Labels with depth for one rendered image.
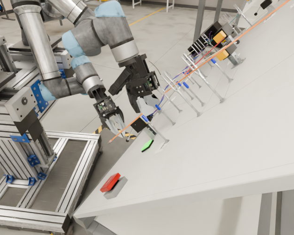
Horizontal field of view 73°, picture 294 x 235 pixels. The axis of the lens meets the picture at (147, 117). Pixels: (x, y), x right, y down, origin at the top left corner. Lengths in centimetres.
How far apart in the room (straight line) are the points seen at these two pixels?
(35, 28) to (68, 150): 125
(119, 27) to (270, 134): 45
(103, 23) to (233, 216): 81
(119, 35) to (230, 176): 45
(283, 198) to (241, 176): 53
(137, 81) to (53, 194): 129
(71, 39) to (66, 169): 133
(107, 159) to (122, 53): 157
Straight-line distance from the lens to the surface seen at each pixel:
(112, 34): 59
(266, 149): 26
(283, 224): 73
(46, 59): 90
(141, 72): 60
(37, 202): 172
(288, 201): 79
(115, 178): 55
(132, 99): 61
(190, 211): 88
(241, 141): 30
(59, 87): 90
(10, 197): 185
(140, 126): 68
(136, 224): 84
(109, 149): 213
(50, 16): 132
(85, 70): 82
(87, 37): 61
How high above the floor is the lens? 158
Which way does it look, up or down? 40 degrees down
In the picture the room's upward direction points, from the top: straight up
